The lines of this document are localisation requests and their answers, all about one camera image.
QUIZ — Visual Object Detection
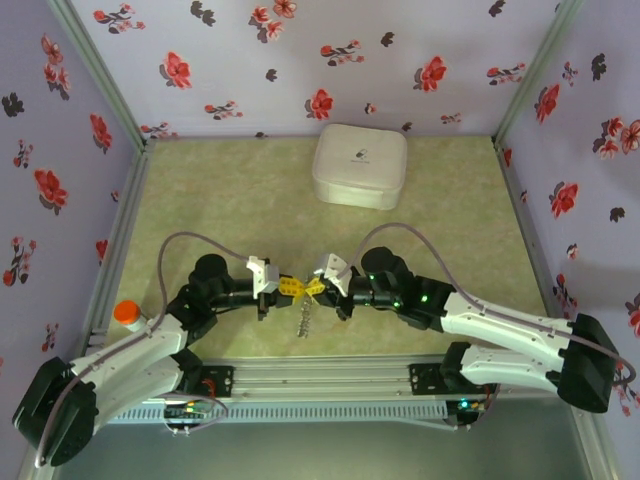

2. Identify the thin grey wire loop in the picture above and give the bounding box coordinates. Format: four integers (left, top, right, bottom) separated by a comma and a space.
159, 391, 230, 435

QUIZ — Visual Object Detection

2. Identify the aluminium frame post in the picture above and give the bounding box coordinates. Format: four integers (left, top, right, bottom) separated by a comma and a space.
493, 0, 585, 147
47, 0, 154, 151
17, 457, 69, 480
567, 399, 619, 480

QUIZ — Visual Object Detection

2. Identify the aluminium frame side rail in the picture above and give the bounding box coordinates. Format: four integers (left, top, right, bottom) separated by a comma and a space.
83, 139, 156, 351
491, 137, 556, 326

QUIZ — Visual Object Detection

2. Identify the white zippered case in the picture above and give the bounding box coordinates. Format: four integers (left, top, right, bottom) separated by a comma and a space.
311, 123, 409, 212

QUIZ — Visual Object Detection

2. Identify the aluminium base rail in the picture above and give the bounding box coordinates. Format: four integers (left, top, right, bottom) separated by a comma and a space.
199, 353, 454, 401

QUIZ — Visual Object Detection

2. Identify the orange capped white bottle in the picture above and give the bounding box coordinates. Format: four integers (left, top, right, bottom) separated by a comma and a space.
113, 299, 147, 334

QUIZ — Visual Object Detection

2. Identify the grey slotted cable duct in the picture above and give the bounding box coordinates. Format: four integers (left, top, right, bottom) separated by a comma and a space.
107, 401, 451, 427

